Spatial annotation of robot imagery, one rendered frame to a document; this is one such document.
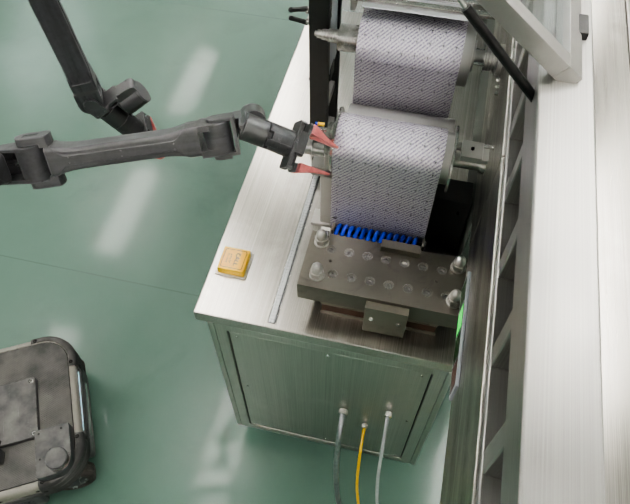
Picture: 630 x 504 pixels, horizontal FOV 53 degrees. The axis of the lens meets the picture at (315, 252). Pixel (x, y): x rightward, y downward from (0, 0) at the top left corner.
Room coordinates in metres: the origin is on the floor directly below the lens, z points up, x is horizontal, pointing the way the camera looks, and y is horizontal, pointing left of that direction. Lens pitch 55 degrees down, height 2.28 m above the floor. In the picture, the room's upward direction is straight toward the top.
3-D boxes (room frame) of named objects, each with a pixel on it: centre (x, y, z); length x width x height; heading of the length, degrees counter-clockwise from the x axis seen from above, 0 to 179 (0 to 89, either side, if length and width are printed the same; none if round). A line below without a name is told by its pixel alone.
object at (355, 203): (0.93, -0.15, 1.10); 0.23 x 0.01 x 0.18; 77
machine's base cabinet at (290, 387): (1.92, -0.32, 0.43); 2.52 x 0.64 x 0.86; 167
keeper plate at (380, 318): (0.71, -0.16, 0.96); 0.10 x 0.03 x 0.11; 77
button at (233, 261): (0.91, 0.21, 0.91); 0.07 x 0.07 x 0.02; 77
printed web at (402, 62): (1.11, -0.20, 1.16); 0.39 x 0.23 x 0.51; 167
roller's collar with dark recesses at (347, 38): (1.26, -0.09, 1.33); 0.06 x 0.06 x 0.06; 77
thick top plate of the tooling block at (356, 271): (0.80, -0.17, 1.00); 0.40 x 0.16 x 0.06; 77
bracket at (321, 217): (1.06, -0.02, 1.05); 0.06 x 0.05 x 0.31; 77
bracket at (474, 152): (0.95, -0.34, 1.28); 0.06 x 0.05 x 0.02; 77
